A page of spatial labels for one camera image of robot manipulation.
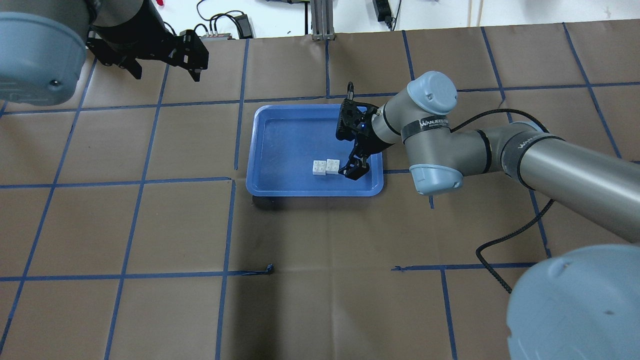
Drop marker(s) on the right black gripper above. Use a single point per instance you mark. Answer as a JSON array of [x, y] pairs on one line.
[[367, 143]]

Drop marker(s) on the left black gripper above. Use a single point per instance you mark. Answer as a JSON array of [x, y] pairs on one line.
[[131, 41]]

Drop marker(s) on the white block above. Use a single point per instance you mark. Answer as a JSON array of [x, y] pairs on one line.
[[319, 168], [332, 166]]

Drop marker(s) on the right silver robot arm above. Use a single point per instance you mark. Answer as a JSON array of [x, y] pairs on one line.
[[407, 283]]

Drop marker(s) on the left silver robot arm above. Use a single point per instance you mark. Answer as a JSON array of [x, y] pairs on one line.
[[44, 44]]

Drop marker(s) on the blue plastic tray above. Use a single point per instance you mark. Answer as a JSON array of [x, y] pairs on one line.
[[287, 139]]

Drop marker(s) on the black power adapter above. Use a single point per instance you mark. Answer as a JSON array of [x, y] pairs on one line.
[[382, 10]]

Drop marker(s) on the aluminium frame post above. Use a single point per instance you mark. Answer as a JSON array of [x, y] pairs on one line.
[[322, 20]]

